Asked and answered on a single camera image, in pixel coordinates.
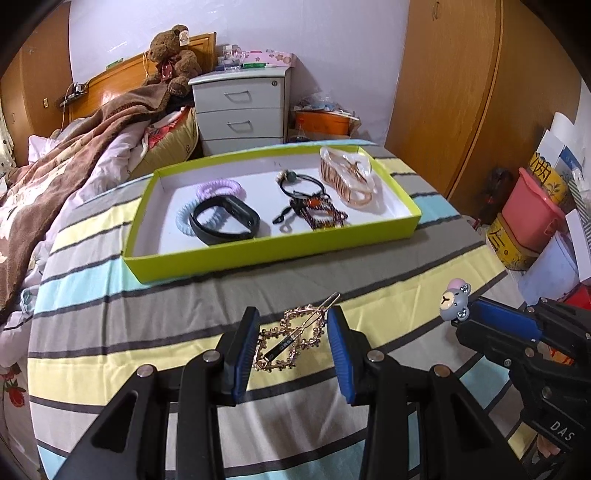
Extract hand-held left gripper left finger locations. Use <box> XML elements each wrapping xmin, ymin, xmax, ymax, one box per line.
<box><xmin>55</xmin><ymin>306</ymin><xmax>260</xmax><ymax>480</ymax></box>

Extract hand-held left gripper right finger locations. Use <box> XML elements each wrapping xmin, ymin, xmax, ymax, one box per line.
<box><xmin>325</xmin><ymin>306</ymin><xmax>527</xmax><ymax>480</ymax></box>

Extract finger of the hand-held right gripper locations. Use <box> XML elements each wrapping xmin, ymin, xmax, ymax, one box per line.
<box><xmin>455</xmin><ymin>319</ymin><xmax>539</xmax><ymax>367</ymax></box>
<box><xmin>471</xmin><ymin>298</ymin><xmax>543</xmax><ymax>342</ymax></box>

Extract gold beaded hair clip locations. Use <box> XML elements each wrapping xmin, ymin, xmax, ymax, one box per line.
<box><xmin>253</xmin><ymin>293</ymin><xmax>341</xmax><ymax>372</ymax></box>

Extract grey bear hair clip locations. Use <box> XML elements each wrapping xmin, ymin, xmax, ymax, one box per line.
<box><xmin>438</xmin><ymin>278</ymin><xmax>472</xmax><ymax>322</ymax></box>

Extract black wristband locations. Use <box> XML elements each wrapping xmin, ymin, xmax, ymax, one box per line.
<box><xmin>189</xmin><ymin>195</ymin><xmax>260</xmax><ymax>245</ymax></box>

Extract braided bracelet with orange bead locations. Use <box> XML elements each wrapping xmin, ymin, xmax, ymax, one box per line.
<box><xmin>290</xmin><ymin>194</ymin><xmax>350</xmax><ymax>232</ymax></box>

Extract purple spiral hair tie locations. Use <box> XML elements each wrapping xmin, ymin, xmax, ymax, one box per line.
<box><xmin>196</xmin><ymin>179</ymin><xmax>243</xmax><ymax>200</ymax></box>

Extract green cardboard tray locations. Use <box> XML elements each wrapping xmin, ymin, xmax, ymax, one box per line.
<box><xmin>121</xmin><ymin>144</ymin><xmax>422</xmax><ymax>284</ymax></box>

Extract black hair tie with bead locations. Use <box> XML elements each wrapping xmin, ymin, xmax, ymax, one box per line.
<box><xmin>272</xmin><ymin>169</ymin><xmax>326</xmax><ymax>232</ymax></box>

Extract pale blue bag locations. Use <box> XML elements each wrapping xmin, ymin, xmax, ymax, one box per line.
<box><xmin>517</xmin><ymin>231</ymin><xmax>580</xmax><ymax>305</ymax></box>

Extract red box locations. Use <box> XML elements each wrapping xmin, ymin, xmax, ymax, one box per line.
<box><xmin>561</xmin><ymin>284</ymin><xmax>591</xmax><ymax>311</ymax></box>

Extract striped bed sheet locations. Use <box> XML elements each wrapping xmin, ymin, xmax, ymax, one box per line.
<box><xmin>28</xmin><ymin>138</ymin><xmax>527</xmax><ymax>480</ymax></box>

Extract pink plastic bucket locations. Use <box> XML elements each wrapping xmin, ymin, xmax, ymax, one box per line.
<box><xmin>501</xmin><ymin>167</ymin><xmax>578</xmax><ymax>252</ymax></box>

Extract dark bag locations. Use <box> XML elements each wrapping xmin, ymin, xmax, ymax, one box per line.
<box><xmin>478</xmin><ymin>167</ymin><xmax>514</xmax><ymax>227</ymax></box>

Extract tall yellow patterned box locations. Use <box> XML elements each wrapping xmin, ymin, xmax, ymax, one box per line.
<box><xmin>529</xmin><ymin>150</ymin><xmax>573</xmax><ymax>208</ymax></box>

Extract beige claw hair clip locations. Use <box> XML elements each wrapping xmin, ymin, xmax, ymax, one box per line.
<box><xmin>320</xmin><ymin>147</ymin><xmax>384</xmax><ymax>214</ymax></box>

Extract white paper boards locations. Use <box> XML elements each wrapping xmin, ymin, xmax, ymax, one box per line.
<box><xmin>536</xmin><ymin>111</ymin><xmax>591</xmax><ymax>259</ymax></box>

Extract yellow pillow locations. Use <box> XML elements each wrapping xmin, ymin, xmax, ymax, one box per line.
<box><xmin>143</xmin><ymin>107</ymin><xmax>200</xmax><ymax>162</ymax></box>

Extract large wooden wardrobe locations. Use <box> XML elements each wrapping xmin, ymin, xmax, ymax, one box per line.
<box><xmin>385</xmin><ymin>0</ymin><xmax>591</xmax><ymax>227</ymax></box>

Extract orange box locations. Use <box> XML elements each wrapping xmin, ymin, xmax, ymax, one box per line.
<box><xmin>294</xmin><ymin>110</ymin><xmax>349</xmax><ymax>138</ymax></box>

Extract pale pink quilt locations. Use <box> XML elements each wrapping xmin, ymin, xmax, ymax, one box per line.
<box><xmin>0</xmin><ymin>121</ymin><xmax>153</xmax><ymax>462</ymax></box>

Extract white nightstand with drawers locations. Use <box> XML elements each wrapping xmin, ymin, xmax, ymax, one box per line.
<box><xmin>188</xmin><ymin>65</ymin><xmax>294</xmax><ymax>158</ymax></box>

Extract pile of plastic packets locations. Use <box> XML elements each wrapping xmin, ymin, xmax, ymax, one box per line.
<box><xmin>293</xmin><ymin>90</ymin><xmax>365</xmax><ymax>120</ymax></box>

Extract brown fleece blanket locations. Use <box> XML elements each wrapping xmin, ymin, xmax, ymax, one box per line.
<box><xmin>0</xmin><ymin>82</ymin><xmax>183</xmax><ymax>312</ymax></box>

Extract glass jar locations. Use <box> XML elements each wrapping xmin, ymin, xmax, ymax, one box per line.
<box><xmin>221</xmin><ymin>45</ymin><xmax>245</xmax><ymax>70</ymax></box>

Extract pink floral box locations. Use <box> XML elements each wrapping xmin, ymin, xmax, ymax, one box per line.
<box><xmin>240</xmin><ymin>50</ymin><xmax>296</xmax><ymax>68</ymax></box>

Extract brown teddy bear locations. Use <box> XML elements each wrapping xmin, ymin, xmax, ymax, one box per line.
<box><xmin>143</xmin><ymin>26</ymin><xmax>204</xmax><ymax>97</ymax></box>

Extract wooden headboard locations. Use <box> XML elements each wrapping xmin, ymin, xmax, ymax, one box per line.
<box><xmin>60</xmin><ymin>32</ymin><xmax>218</xmax><ymax>125</ymax></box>

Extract power strip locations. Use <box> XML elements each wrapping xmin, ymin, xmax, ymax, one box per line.
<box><xmin>58</xmin><ymin>82</ymin><xmax>90</xmax><ymax>108</ymax></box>

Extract patterned curtain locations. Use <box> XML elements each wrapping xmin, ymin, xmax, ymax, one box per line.
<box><xmin>0</xmin><ymin>111</ymin><xmax>17</xmax><ymax>172</ymax></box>

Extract narrow wooden wardrobe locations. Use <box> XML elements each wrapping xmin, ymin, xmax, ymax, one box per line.
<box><xmin>0</xmin><ymin>2</ymin><xmax>72</xmax><ymax>167</ymax></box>

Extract blue spiral hair tie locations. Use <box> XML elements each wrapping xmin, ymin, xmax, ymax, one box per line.
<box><xmin>177</xmin><ymin>199</ymin><xmax>209</xmax><ymax>235</ymax></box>

